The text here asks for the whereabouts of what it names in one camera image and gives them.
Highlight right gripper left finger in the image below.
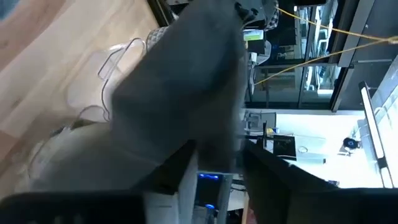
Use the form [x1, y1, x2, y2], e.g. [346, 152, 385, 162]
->
[133, 139, 200, 224]

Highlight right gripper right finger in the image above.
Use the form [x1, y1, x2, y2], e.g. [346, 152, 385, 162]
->
[241, 141, 340, 224]

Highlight blue-grey cap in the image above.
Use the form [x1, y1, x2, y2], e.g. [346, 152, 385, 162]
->
[109, 0, 248, 175]

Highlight black square box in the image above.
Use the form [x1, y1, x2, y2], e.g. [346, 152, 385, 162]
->
[272, 134, 297, 161]

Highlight grey device blue lights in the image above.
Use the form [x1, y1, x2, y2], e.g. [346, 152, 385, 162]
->
[195, 170, 234, 224]

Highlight white desk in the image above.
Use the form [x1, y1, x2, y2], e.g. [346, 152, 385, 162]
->
[242, 108, 388, 189]

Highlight round black item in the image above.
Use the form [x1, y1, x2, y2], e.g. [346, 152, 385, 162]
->
[343, 137, 361, 151]

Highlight flat screen monitor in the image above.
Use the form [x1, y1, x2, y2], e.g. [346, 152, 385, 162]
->
[358, 80, 395, 189]

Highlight clear plastic bin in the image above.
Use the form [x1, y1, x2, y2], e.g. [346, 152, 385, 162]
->
[96, 36, 147, 123]

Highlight white patterned plant pot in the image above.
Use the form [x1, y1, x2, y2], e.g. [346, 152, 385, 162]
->
[145, 26, 171, 52]

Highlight yellow cable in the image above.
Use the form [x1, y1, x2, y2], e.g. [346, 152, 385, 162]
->
[254, 36, 398, 86]
[275, 6, 398, 43]

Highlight black aluminium table frame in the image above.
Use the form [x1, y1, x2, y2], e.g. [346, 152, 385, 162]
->
[147, 0, 178, 29]

